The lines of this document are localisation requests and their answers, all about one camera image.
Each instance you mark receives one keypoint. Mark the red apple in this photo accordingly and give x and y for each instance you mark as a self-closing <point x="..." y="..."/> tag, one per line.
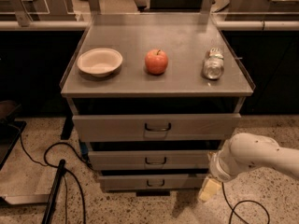
<point x="156" y="61"/>

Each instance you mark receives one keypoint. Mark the black pole on floor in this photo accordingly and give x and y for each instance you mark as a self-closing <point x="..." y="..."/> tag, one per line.
<point x="50" y="208"/>

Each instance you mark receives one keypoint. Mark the white horizontal rail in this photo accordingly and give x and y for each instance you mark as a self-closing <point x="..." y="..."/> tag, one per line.
<point x="222" y="25"/>

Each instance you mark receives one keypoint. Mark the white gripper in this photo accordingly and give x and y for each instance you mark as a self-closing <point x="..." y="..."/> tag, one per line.
<point x="217" y="168"/>

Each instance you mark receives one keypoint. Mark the grey drawer cabinet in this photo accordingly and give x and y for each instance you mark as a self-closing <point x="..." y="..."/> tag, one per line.
<point x="132" y="90"/>

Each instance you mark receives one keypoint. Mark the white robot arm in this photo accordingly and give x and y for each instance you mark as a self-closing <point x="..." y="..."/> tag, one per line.
<point x="245" y="152"/>

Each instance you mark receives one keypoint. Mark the black device at left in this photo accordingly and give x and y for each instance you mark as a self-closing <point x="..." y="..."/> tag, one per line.
<point x="10" y="128"/>

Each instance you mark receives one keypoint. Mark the clear plastic bottle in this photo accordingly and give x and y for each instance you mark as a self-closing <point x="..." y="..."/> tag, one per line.
<point x="213" y="67"/>

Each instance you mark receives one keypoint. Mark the white paper bowl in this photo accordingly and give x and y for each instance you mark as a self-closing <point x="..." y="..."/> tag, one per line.
<point x="99" y="62"/>

